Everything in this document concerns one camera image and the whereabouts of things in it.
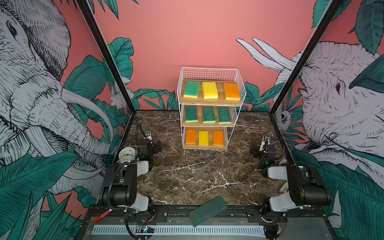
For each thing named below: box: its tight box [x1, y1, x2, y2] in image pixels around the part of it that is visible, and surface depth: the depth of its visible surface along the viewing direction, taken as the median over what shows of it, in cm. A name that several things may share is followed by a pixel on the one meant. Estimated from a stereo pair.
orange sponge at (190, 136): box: [185, 129, 196, 144], surface depth 106 cm
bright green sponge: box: [183, 80, 200, 99], surface depth 72 cm
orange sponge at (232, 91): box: [223, 83, 241, 101], surface depth 72 cm
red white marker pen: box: [93, 208, 113, 224], surface depth 74 cm
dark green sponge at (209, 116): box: [202, 106, 216, 124], surface depth 85 cm
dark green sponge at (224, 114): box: [217, 107, 232, 124], surface depth 84 cm
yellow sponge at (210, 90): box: [202, 81, 219, 99], surface depth 72 cm
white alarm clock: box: [118, 146, 138, 163], surface depth 92 cm
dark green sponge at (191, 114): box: [185, 106, 199, 123], surface depth 85 cm
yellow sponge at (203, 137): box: [198, 131, 209, 145], surface depth 106 cm
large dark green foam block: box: [189, 196, 228, 228], surface depth 75 cm
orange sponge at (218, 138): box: [213, 130, 224, 146], surface depth 103 cm
